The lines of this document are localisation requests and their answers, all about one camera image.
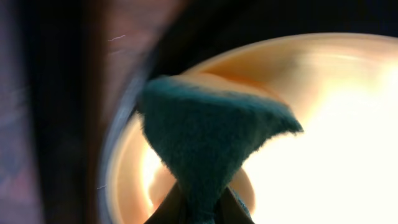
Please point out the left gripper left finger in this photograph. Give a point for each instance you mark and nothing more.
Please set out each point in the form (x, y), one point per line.
(172, 210)

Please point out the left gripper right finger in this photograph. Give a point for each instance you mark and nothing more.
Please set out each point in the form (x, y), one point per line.
(230, 211)

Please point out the green yellow sponge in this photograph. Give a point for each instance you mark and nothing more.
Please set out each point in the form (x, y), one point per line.
(204, 126)

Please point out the yellow plate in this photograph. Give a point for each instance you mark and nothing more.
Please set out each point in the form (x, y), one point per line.
(342, 167)

